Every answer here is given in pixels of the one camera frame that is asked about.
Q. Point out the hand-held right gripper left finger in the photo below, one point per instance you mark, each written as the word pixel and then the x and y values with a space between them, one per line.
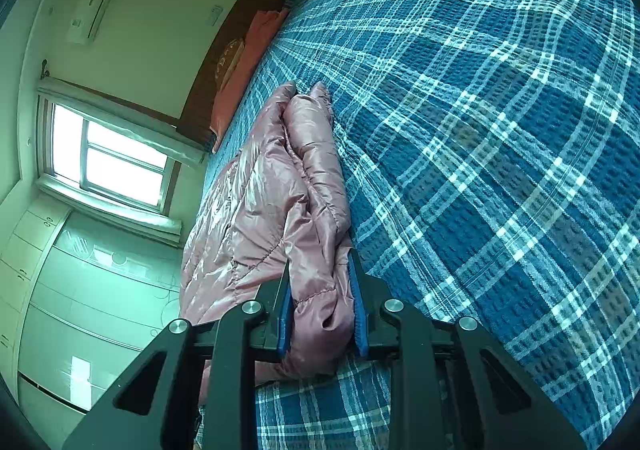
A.
pixel 285 325

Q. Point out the wooden framed window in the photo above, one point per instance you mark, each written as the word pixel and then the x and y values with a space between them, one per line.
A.
pixel 115 160

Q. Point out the white wall socket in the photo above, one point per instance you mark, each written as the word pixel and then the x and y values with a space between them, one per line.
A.
pixel 216 14

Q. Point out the red pillow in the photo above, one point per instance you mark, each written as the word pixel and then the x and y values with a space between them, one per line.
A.
pixel 241 73

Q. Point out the white wardrobe with circle pattern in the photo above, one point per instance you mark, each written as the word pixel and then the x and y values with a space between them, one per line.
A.
pixel 75 310

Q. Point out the dark wooden headboard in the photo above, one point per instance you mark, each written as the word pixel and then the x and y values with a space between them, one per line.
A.
pixel 199 98

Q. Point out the blue plaid bed sheet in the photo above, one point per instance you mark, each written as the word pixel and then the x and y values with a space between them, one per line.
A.
pixel 475 130

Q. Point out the pink puffer jacket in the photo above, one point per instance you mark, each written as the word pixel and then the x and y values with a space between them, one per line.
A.
pixel 260 210

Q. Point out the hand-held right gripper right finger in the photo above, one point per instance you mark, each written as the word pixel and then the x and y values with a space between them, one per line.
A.
pixel 358 310

